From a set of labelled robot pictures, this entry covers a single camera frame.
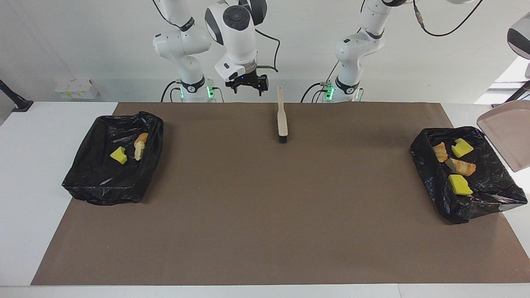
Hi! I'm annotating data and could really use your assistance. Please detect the beige hand brush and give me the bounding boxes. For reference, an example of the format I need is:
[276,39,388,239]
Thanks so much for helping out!
[277,86,289,144]

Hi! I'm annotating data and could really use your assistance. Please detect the yellow sponge piece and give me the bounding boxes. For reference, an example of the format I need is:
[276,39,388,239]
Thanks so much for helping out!
[451,138,475,158]
[110,146,128,165]

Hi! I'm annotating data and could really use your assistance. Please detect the pale torn bread chunk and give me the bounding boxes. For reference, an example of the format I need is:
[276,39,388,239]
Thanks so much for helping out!
[445,158,477,177]

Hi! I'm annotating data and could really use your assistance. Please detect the green and yellow sponge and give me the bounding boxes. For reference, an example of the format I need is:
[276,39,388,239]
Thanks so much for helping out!
[448,174,474,196]

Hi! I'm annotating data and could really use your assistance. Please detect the beige plastic dustpan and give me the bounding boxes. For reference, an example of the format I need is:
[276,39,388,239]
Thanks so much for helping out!
[476,100,530,173]

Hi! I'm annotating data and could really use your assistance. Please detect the open black bag bin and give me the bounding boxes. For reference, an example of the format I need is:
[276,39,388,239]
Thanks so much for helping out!
[61,111,164,206]

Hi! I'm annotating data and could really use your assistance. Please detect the black bag wrapped bin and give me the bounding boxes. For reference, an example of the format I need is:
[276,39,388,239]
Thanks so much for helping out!
[410,126,528,225]

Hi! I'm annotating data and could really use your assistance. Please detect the brown table mat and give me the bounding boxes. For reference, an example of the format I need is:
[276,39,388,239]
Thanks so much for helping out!
[31,102,530,286]

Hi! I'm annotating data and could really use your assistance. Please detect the white cardboard boxes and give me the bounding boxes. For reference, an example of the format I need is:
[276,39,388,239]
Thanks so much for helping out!
[55,79,99,100]

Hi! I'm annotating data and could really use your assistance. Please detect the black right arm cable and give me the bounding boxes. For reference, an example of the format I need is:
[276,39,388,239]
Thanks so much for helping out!
[253,28,280,74]

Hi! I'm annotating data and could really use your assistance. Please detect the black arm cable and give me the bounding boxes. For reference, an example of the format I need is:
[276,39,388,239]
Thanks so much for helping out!
[412,0,484,38]
[253,28,280,74]

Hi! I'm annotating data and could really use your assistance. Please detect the black base cable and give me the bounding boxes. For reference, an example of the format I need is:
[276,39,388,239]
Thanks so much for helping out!
[161,80,183,103]
[301,62,342,103]

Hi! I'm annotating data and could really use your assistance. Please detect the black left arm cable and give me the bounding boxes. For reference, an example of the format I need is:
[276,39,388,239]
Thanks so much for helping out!
[412,0,484,38]

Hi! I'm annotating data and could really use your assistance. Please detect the black camera stand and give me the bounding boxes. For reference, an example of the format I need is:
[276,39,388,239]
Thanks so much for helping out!
[0,79,34,113]
[491,80,530,109]

